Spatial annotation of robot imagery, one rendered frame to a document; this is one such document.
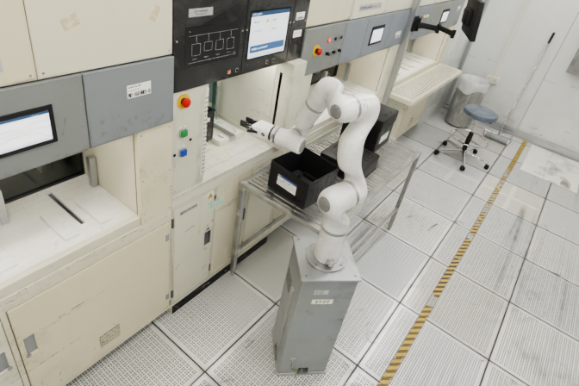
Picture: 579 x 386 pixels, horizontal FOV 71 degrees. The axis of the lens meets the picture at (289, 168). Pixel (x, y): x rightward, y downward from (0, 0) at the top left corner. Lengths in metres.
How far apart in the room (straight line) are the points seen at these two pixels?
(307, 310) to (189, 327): 0.82
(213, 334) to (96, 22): 1.77
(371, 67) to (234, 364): 2.50
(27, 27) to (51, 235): 0.88
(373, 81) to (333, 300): 2.16
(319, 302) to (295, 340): 0.30
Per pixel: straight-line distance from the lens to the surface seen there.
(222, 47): 1.84
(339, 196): 1.64
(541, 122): 6.14
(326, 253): 1.87
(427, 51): 5.04
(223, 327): 2.58
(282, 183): 2.22
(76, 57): 1.45
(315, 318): 2.09
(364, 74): 3.68
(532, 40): 5.96
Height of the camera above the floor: 2.12
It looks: 33 degrees down
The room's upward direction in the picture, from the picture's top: 11 degrees clockwise
